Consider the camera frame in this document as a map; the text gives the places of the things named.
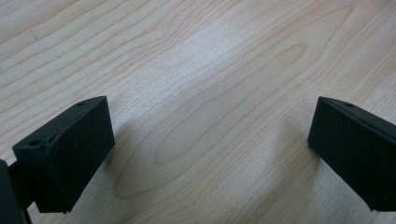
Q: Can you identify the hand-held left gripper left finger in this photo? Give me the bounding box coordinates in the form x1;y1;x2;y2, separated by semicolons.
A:
12;95;116;215

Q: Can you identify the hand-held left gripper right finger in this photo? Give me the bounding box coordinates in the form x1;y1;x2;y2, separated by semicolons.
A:
307;95;396;213

